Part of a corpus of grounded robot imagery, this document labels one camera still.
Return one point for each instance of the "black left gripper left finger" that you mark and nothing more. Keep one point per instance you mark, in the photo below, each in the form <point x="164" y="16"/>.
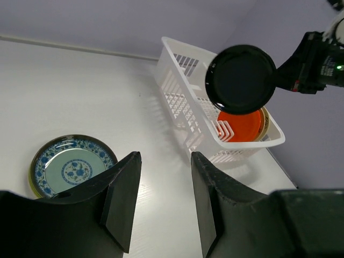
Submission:
<point x="92" y="219"/>

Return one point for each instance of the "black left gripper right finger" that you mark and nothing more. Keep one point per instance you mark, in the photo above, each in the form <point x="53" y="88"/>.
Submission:
<point x="236" y="221"/>

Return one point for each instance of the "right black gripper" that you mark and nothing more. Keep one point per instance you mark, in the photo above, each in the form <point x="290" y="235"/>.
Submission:
<point x="313" y="66"/>

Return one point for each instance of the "cream plate small flowers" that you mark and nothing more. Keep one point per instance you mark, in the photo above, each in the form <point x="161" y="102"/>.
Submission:
<point x="265" y="122"/>

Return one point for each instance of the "plain black plate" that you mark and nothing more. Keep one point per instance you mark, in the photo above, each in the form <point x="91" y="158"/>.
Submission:
<point x="237" y="80"/>

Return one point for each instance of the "orange plate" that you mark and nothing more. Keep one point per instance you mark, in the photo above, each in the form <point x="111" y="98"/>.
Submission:
<point x="239" y="128"/>

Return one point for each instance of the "blue floral plate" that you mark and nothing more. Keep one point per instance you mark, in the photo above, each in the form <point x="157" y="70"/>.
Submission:
<point x="68" y="161"/>

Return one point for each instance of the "lime green plate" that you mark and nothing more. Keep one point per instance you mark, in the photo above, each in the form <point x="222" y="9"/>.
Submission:
<point x="32" y="187"/>

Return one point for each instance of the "white plastic dish rack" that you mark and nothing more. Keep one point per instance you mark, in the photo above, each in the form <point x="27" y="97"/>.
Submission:
<point x="180" y="75"/>

